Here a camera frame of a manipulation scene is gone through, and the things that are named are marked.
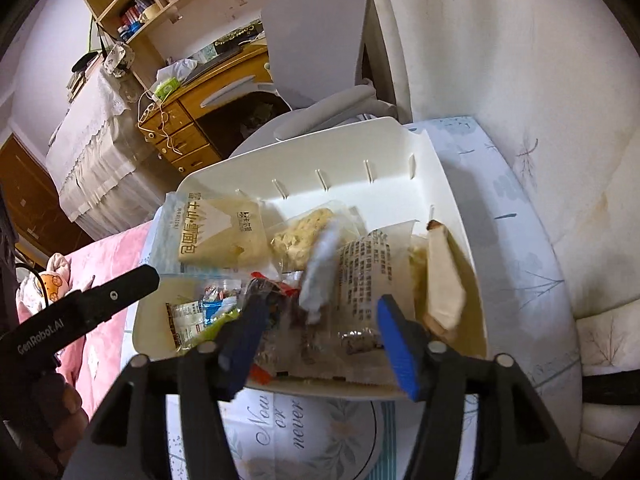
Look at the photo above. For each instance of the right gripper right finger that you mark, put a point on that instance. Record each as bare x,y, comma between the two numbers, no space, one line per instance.
405,343

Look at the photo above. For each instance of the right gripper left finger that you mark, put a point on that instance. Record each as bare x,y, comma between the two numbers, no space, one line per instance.
238,343

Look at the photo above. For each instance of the clear red dark snack packet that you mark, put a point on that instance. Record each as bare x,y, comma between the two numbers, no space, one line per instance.
299,341

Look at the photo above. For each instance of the clear printed snack packet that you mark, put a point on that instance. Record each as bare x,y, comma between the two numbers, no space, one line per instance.
372,266

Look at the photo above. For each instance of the clear green snack packet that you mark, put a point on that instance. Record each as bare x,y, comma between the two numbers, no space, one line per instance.
292,239

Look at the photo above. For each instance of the light blue bread packet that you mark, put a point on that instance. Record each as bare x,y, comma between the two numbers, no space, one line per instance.
204,234

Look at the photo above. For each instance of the green pineapple cake packet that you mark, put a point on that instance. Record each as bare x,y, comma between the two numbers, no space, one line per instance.
210,332

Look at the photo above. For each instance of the blue foil snack packet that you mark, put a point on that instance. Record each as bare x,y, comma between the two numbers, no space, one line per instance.
219,297

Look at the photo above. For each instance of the beige cracker pack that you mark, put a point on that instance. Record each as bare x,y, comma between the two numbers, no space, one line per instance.
445,294

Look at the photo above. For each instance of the white snack bag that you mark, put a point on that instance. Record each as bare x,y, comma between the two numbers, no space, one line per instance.
318,284

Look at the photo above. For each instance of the person left hand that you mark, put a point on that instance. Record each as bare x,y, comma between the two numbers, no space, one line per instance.
44,451

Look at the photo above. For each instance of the pink quilted blanket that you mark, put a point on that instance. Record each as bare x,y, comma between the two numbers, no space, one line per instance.
91,363

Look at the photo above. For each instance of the teal patterned table mat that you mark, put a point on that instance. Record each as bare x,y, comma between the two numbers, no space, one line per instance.
444,169

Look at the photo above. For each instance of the lace covered cabinet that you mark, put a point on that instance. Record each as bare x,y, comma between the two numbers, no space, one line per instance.
108,177

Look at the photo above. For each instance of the wooden desk with drawers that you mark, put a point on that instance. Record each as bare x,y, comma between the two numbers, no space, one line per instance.
197,126

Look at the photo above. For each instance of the cream floral sofa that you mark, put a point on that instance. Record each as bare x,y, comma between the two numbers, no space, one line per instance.
555,86

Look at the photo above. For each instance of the grey office chair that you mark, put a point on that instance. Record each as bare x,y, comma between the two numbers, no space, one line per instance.
315,52

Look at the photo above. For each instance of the wooden bookshelf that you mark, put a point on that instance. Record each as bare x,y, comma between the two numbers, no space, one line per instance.
165,0

